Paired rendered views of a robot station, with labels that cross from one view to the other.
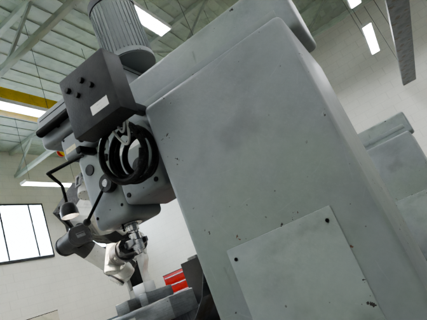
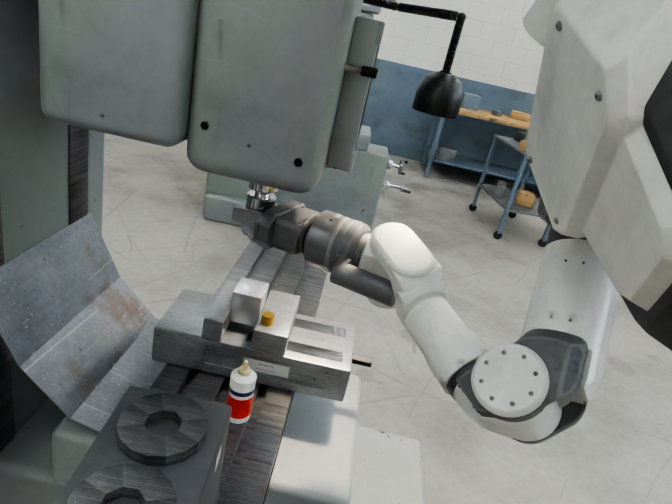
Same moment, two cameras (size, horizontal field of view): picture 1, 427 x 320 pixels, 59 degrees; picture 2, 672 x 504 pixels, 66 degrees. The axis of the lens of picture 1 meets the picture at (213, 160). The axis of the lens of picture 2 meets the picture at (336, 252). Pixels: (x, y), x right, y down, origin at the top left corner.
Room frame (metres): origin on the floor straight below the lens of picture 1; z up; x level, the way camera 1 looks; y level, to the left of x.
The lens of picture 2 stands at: (2.20, 0.20, 1.54)
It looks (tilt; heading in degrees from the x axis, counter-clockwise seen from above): 24 degrees down; 156
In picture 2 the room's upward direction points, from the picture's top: 13 degrees clockwise
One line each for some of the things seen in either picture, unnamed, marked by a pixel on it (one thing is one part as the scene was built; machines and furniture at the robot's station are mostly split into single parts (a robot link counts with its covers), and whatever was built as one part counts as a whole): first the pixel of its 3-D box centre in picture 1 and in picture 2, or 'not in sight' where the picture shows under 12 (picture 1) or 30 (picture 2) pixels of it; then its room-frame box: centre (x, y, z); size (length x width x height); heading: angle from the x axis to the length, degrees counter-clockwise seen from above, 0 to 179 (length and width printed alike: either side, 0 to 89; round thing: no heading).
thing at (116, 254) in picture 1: (127, 249); (307, 234); (1.51, 0.45, 1.23); 0.13 x 0.12 x 0.10; 135
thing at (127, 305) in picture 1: (136, 303); (277, 320); (1.43, 0.46, 1.02); 0.15 x 0.06 x 0.04; 156
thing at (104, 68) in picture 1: (96, 96); not in sight; (1.01, 0.26, 1.62); 0.20 x 0.09 x 0.21; 65
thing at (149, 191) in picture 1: (154, 164); (150, 31); (1.36, 0.21, 1.47); 0.24 x 0.19 x 0.26; 155
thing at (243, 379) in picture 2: not in sight; (241, 389); (1.57, 0.37, 0.99); 0.04 x 0.04 x 0.11
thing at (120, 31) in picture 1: (121, 35); not in sight; (1.34, 0.16, 2.05); 0.20 x 0.20 x 0.32
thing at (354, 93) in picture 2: not in sight; (354, 97); (1.49, 0.49, 1.45); 0.04 x 0.04 x 0.21; 65
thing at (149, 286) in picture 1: (145, 291); (249, 301); (1.41, 0.41, 1.05); 0.06 x 0.05 x 0.06; 156
